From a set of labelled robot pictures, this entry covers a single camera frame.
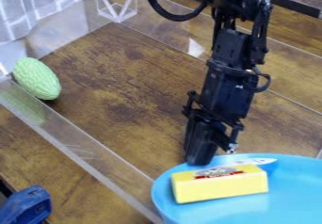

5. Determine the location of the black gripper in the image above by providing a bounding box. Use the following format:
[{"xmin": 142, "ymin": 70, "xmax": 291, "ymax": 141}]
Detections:
[{"xmin": 183, "ymin": 59, "xmax": 259, "ymax": 166}]

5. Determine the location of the blue oval tray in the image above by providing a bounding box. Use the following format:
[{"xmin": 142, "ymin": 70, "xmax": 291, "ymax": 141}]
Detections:
[{"xmin": 151, "ymin": 153, "xmax": 322, "ymax": 224}]

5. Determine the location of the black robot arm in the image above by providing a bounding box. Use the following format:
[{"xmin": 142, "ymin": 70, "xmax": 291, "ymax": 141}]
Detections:
[{"xmin": 183, "ymin": 0, "xmax": 271, "ymax": 165}]

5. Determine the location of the white toy fish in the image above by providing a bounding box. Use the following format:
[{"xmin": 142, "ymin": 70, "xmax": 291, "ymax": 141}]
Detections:
[{"xmin": 220, "ymin": 158, "xmax": 278, "ymax": 169}]

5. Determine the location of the yellow butter block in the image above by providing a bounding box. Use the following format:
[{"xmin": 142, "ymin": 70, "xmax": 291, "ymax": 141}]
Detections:
[{"xmin": 171, "ymin": 164, "xmax": 268, "ymax": 203}]

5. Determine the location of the clear acrylic front barrier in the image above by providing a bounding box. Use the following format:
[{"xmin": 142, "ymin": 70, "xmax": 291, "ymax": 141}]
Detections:
[{"xmin": 0, "ymin": 76, "xmax": 163, "ymax": 224}]

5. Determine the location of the clear acrylic barrier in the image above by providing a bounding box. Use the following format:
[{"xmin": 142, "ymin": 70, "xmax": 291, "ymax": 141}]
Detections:
[
  {"xmin": 0, "ymin": 76, "xmax": 163, "ymax": 224},
  {"xmin": 124, "ymin": 0, "xmax": 322, "ymax": 115}
]

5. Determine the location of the clear acrylic back barrier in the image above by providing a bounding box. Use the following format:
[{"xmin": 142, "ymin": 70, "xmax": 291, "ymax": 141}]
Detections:
[{"xmin": 124, "ymin": 0, "xmax": 322, "ymax": 115}]

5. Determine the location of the green bitter gourd toy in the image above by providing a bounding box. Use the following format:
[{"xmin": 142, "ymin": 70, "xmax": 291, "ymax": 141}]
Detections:
[{"xmin": 12, "ymin": 57, "xmax": 61, "ymax": 100}]

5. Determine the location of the blue clamp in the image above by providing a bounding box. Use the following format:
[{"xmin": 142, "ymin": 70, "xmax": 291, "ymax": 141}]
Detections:
[{"xmin": 0, "ymin": 185, "xmax": 53, "ymax": 224}]

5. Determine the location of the white patterned curtain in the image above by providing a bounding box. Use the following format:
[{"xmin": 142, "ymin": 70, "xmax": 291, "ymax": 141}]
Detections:
[{"xmin": 0, "ymin": 0, "xmax": 127, "ymax": 43}]

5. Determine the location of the clear acrylic corner bracket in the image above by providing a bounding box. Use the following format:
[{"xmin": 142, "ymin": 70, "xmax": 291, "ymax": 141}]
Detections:
[{"xmin": 96, "ymin": 0, "xmax": 138, "ymax": 23}]

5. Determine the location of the black cable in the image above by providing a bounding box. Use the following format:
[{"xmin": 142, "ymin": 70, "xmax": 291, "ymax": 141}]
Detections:
[{"xmin": 139, "ymin": 0, "xmax": 211, "ymax": 23}]

